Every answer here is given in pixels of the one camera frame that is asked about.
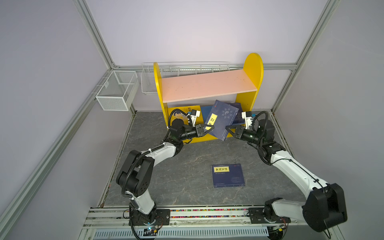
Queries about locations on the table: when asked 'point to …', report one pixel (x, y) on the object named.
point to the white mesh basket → (117, 92)
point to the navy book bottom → (221, 116)
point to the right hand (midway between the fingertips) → (226, 129)
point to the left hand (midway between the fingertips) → (214, 130)
